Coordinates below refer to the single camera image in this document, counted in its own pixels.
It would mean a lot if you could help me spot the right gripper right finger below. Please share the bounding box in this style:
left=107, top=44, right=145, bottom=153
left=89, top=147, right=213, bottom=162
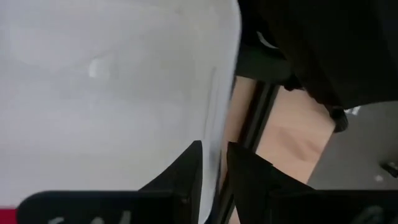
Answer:
left=226, top=141, right=315, bottom=224

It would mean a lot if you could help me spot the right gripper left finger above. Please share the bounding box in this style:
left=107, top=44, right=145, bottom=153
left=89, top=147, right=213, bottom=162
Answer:
left=138, top=140, right=204, bottom=224

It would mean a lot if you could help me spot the white plastic basket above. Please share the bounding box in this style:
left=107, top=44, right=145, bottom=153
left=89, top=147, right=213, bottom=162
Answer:
left=0, top=0, right=243, bottom=224

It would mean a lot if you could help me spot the red perforated plastic basket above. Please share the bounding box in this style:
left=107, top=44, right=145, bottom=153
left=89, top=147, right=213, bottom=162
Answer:
left=0, top=207, right=18, bottom=224

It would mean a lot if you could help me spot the black aluminium table frame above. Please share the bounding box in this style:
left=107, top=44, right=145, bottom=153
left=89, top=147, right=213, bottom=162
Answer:
left=214, top=81, right=280, bottom=224

